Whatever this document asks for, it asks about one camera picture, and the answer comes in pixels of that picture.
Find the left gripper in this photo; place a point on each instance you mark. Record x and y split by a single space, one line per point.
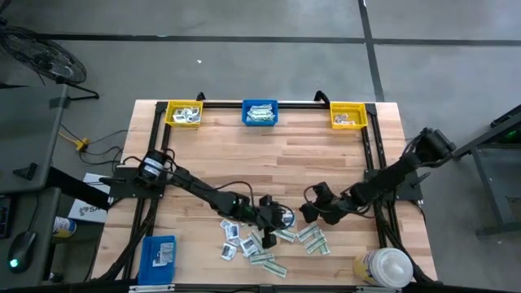
277 217

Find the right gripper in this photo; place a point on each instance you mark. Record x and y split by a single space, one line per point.
338 209

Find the white wipe packet dark print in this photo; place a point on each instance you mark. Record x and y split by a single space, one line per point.
188 118
185 112
232 232
235 242
196 118
290 219
225 223
178 117
248 247
351 121
195 111
338 119
158 261
346 117
228 251

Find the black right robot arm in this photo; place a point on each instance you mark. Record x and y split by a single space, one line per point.
390 179

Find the white lidded wipes canister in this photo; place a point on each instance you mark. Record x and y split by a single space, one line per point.
384 268

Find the yellow plastic basket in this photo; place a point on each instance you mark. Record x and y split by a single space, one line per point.
362 122
169 123

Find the blue plastic basket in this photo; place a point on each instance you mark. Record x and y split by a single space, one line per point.
245 123
146 268

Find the black metal cart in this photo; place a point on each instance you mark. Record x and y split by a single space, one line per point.
489 185

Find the white cardboard box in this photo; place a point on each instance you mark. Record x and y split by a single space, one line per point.
87 211

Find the yellow white can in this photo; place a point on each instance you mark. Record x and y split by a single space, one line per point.
64 227

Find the yellow power plug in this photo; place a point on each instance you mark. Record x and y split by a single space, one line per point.
82 143

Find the black computer mouse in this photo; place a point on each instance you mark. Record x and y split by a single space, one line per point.
22 252

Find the grey desk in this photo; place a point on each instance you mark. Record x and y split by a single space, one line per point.
28 134

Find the black keyboard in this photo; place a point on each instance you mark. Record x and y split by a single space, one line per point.
4 215

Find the black floor fan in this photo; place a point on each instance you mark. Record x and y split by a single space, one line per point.
45 57

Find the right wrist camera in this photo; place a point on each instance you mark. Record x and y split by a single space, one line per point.
323 191

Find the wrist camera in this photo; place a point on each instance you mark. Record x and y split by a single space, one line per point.
323 191
266 201

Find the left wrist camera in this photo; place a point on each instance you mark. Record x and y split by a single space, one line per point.
266 201

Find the white frame bracket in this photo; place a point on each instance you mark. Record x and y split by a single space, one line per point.
366 290
150 288

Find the black frame clamp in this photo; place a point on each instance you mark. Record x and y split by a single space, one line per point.
321 97
200 97

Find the small black bracket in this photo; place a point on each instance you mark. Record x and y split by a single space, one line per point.
26 171

